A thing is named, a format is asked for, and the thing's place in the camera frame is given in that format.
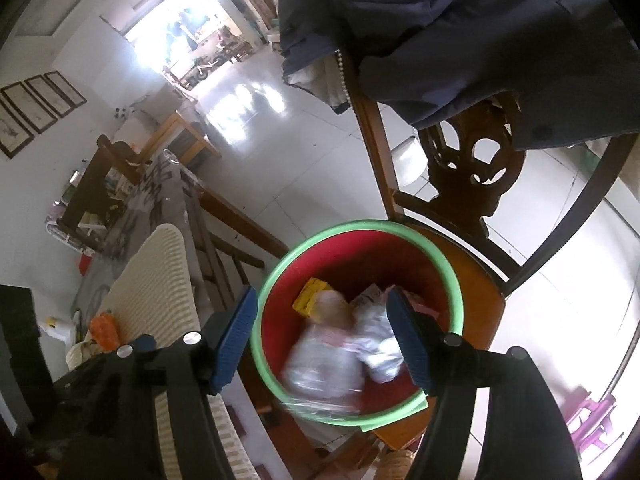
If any woven straw stool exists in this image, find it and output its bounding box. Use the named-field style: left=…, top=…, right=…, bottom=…
left=381, top=450, right=417, bottom=480

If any red bucket with green rim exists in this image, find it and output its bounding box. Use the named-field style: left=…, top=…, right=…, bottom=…
left=252, top=220, right=466, bottom=432

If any white plastic stool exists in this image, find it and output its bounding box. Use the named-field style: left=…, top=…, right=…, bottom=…
left=392, top=137, right=429, bottom=186

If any light wooden chair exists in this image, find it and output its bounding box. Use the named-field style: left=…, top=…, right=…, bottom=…
left=145, top=112, right=222, bottom=167

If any black ribbed box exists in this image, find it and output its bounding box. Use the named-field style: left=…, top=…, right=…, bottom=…
left=0, top=284, right=53, bottom=413

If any carved wooden chair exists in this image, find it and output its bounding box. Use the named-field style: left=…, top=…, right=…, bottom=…
left=340, top=49, right=640, bottom=480

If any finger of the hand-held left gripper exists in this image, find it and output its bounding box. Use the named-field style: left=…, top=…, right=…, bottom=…
left=130, top=334, right=158, bottom=357

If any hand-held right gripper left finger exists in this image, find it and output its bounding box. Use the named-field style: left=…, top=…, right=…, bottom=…
left=60, top=286, right=259, bottom=480

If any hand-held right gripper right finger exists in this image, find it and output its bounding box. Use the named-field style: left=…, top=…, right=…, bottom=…
left=386, top=287, right=583, bottom=480

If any purple plastic stool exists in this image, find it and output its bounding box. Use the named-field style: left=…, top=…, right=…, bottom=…
left=564, top=392, right=619, bottom=457

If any wooden table with patterned cloth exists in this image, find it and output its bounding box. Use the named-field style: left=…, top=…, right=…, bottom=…
left=70, top=152, right=292, bottom=311

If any white wire rack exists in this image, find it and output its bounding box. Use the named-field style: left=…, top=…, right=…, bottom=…
left=46, top=215, right=82, bottom=247

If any cream ribbed chair cushion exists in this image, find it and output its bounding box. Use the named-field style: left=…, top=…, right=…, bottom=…
left=65, top=224, right=262, bottom=480

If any orange plastic bag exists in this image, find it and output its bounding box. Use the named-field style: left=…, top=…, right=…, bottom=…
left=90, top=312, right=122, bottom=352

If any printed paper card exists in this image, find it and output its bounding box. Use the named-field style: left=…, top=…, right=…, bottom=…
left=349, top=284, right=389, bottom=312

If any dark wooden chair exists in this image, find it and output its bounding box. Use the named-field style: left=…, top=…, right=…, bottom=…
left=56, top=134, right=152, bottom=239

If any navy blue jacket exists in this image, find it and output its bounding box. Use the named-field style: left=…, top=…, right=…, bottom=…
left=277, top=0, right=640, bottom=152

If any child tricycle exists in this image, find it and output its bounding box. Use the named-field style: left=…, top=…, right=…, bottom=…
left=186, top=57, right=224, bottom=82

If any pink wrapper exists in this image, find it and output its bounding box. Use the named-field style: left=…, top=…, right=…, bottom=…
left=406, top=292, right=442, bottom=322

